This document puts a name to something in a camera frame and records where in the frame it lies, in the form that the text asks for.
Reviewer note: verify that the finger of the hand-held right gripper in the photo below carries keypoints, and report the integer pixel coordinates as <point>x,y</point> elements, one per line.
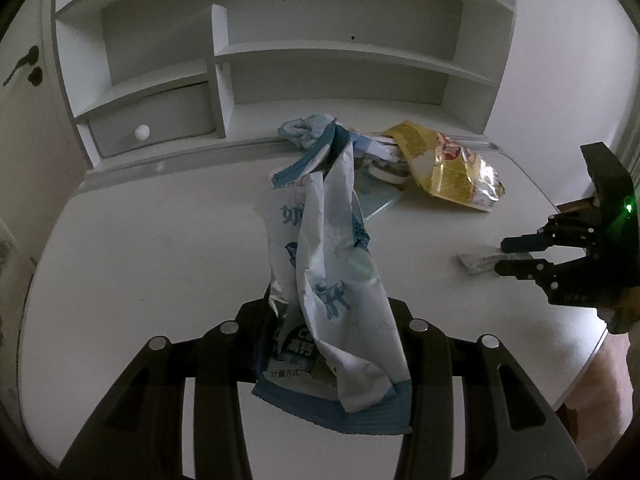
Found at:
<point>525,242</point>
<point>520,267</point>

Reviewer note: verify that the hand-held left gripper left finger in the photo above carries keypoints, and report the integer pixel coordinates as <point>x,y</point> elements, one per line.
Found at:
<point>250,320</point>

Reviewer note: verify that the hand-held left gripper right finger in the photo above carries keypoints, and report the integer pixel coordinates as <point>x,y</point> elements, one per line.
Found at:
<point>417,350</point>

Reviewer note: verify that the small white wrapper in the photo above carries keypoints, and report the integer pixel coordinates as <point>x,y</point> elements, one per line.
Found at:
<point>475,262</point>

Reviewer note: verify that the blue and white snack bag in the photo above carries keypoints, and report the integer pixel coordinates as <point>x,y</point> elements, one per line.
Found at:
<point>325,260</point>

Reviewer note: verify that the yellow snack bag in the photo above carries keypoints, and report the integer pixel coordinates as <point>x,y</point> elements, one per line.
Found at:
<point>450,175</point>

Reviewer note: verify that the white round container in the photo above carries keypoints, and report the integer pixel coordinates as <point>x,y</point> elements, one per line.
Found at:
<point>390,172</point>

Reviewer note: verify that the pale blue flat packet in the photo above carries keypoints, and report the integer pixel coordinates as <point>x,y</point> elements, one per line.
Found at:
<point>377,199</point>

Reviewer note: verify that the crumpled pale blue wrapper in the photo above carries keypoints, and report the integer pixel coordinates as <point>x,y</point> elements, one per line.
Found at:
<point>300,130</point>

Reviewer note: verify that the grey drawer with white knob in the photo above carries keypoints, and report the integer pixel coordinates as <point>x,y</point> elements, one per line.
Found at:
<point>170,115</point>

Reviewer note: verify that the white desk shelf unit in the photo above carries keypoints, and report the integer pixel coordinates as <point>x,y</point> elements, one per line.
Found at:
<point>325,49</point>

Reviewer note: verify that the white door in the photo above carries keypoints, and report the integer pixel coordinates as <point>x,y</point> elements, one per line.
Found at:
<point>30,140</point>

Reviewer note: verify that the black door lock knob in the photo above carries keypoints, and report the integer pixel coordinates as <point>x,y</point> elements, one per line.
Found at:
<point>35,76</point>

